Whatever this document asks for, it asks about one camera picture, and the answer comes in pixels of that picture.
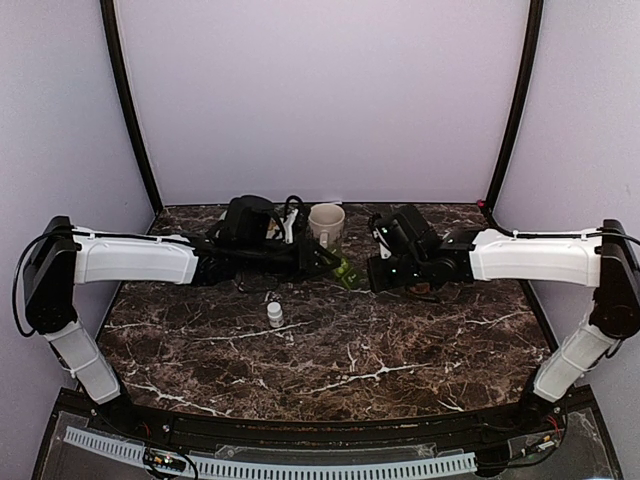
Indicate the right black frame post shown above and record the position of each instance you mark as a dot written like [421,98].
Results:
[521,89]

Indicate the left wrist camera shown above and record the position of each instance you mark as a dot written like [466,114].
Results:
[288,225]

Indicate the small white pill bottle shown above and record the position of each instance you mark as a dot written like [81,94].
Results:
[275,314]

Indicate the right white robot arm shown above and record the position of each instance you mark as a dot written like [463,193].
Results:
[602,258]

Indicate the black frame post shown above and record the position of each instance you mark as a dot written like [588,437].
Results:
[126,101]
[521,89]

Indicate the white slotted cable duct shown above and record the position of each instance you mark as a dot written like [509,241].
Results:
[251,463]

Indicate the left black frame post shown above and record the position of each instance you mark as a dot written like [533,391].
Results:
[126,101]

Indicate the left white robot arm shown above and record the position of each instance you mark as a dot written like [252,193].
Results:
[252,235]

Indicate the black front table rail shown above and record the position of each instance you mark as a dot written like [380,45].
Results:
[483,428]

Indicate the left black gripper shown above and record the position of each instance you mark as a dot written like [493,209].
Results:
[305,257]

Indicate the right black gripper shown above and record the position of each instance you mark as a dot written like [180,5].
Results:
[379,282]

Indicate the orange pill bottle grey cap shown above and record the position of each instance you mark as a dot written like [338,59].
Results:
[420,289]

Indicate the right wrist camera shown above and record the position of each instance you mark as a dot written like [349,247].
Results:
[379,229]

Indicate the cream coral pattern mug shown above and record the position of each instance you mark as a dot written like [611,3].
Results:
[326,224]

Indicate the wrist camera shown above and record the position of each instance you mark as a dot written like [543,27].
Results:
[288,225]
[379,229]

